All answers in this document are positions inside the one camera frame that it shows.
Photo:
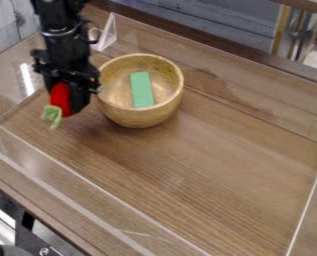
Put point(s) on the black table leg frame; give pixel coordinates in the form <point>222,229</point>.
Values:
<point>27,240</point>

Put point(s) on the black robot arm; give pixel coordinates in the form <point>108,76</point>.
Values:
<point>63,26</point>

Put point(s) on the gold metal frame background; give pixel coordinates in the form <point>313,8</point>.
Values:
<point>295,34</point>

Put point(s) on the clear acrylic tray wall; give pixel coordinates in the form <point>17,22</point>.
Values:
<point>100,224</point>

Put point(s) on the wooden bowl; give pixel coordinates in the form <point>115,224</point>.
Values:
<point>167,85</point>

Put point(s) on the clear acrylic corner bracket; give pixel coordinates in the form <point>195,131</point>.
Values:
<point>107,34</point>

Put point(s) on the red plush strawberry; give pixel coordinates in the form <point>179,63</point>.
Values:
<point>57,108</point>

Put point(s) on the green rectangular block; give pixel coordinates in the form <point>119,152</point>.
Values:
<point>142,93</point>

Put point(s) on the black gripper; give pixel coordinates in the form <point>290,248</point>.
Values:
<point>68,65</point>

